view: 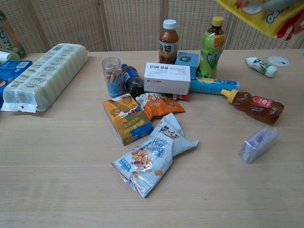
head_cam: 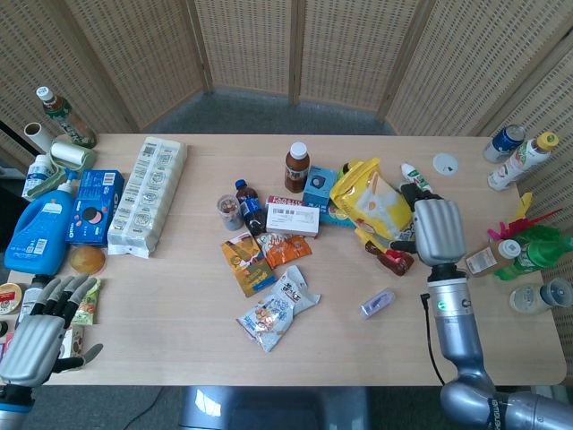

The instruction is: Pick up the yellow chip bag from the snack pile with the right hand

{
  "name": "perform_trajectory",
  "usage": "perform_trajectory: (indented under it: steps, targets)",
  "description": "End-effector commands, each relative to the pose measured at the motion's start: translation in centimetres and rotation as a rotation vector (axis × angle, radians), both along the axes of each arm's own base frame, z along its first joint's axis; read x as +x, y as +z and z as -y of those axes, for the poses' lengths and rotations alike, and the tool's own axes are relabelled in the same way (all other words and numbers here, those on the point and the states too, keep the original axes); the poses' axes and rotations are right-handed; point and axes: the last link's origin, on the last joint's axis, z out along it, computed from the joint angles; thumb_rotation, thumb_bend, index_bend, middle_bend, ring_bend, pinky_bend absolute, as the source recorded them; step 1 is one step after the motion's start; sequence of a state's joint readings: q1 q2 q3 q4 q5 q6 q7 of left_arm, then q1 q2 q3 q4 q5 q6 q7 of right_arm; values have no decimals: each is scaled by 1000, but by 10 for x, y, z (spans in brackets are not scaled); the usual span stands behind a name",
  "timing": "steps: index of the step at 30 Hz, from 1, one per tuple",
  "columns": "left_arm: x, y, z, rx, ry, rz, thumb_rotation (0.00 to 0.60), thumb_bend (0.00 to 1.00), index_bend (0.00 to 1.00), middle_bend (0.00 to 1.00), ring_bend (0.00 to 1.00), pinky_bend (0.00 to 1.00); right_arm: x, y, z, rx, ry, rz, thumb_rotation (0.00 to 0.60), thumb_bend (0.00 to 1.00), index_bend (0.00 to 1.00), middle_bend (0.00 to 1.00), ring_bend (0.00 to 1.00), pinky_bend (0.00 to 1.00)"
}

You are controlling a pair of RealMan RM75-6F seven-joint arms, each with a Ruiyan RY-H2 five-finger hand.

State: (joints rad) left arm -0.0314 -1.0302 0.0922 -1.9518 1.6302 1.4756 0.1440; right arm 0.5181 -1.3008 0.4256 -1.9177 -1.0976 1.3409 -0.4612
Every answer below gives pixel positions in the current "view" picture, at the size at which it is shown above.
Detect white cardboard box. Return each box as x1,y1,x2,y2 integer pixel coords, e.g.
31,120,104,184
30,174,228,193
143,62,191,95

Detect dark cola bottle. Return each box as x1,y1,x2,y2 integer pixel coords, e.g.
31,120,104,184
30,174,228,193
121,63,144,99

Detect white blue peanut bag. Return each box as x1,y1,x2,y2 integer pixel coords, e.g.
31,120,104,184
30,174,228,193
111,113,200,199

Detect green tea bottle yellow cap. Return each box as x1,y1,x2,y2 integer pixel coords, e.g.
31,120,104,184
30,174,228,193
197,16,226,79

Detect white and green container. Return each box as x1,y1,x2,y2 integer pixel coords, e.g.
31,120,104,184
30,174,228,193
0,48,21,64

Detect brown milk tea bottle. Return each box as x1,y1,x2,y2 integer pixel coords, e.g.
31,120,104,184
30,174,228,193
158,19,179,65

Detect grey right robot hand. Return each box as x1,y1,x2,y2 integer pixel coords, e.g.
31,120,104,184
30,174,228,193
261,0,294,11

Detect white round table grommet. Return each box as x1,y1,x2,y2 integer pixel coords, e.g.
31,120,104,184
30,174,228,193
268,56,290,67

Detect blue cardboard box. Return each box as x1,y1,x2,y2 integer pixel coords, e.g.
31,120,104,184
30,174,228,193
0,60,33,107

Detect small red box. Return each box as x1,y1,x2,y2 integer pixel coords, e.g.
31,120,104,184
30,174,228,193
171,93,190,102

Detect orange snack pouch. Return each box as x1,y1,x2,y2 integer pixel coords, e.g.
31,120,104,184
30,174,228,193
135,92,186,121

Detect yellow Lipo snack bag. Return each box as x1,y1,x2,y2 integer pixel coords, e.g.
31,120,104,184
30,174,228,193
217,0,304,41

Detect beige perforated folding screen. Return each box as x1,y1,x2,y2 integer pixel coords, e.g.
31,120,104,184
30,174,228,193
0,0,304,53

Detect amber honey squeeze bottle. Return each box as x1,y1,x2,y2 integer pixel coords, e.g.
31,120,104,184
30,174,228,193
220,88,285,124

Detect yellow green blue carton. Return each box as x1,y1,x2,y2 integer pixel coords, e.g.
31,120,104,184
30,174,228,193
103,93,154,146

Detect small white green-label bottle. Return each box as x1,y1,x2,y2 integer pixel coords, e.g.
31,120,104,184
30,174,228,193
245,56,278,78

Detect clear plastic tape dispenser pack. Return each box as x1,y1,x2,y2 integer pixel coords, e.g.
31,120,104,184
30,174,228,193
238,125,280,164

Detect blue tube package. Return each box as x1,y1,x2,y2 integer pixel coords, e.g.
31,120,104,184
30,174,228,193
189,77,240,96

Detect clear plastic snack jar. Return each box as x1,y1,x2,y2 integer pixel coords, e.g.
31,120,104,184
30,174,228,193
101,57,126,98

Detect long pale yellow sponge pack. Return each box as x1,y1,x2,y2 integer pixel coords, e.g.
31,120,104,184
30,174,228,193
0,43,88,113

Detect small light blue box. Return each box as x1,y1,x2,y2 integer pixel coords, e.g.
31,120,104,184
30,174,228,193
175,51,200,80

